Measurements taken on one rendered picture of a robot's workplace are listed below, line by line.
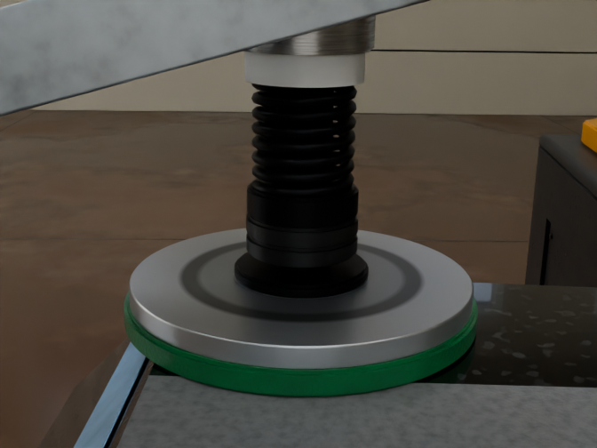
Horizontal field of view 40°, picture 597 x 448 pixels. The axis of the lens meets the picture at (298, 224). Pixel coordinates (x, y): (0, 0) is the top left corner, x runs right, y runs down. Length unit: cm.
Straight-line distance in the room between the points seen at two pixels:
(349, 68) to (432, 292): 14
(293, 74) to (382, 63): 607
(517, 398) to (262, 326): 14
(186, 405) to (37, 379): 185
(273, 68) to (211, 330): 15
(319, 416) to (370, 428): 3
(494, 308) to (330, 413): 18
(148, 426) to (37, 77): 18
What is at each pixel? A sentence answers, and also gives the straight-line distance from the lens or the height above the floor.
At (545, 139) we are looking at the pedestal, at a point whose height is 74.
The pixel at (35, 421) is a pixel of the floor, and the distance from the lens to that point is 207.
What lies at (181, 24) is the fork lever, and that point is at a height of 99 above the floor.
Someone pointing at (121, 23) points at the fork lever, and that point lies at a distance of 42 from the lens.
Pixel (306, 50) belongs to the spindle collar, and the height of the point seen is 97.
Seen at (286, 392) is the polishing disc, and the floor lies 81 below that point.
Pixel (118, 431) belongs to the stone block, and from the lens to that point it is 41.
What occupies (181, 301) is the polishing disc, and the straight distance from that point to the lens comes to 47.
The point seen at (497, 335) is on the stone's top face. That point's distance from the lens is 51.
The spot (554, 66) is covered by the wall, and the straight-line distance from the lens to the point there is 683.
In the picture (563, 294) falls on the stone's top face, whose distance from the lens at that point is 59.
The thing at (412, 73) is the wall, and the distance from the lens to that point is 656.
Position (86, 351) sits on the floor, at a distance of 239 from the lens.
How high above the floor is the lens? 101
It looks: 17 degrees down
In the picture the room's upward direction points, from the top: 1 degrees clockwise
